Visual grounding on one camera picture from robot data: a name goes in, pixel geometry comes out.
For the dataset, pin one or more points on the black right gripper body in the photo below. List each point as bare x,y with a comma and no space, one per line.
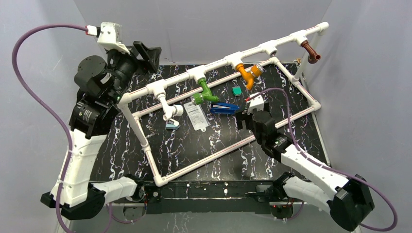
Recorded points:
243,115

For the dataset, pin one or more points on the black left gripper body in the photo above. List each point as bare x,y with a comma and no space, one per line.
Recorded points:
146,63

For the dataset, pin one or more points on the white plastic faucet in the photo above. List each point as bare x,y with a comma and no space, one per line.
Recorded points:
169,111

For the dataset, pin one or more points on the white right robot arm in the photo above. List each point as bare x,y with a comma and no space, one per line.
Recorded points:
347,200

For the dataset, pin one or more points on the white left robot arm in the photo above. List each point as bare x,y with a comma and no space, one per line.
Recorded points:
102,83

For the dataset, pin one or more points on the blue stapler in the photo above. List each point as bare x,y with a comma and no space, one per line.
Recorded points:
223,108

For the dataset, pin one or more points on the teal small box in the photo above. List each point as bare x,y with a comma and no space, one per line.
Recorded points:
237,91

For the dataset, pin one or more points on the green plastic faucet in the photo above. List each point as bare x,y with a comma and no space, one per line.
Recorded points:
205,95

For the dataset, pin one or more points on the white plastic package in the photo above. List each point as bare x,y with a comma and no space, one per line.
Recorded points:
196,116

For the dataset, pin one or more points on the orange plastic faucet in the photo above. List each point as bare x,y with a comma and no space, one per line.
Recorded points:
249,76

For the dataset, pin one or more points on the light blue small clip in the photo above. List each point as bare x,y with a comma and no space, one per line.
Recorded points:
172,124

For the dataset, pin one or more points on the brown plastic faucet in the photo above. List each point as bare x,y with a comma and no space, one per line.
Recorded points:
313,56

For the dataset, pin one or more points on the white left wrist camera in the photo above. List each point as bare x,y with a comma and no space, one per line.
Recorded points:
109,36

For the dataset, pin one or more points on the black metal base rail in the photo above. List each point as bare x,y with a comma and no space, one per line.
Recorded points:
209,193

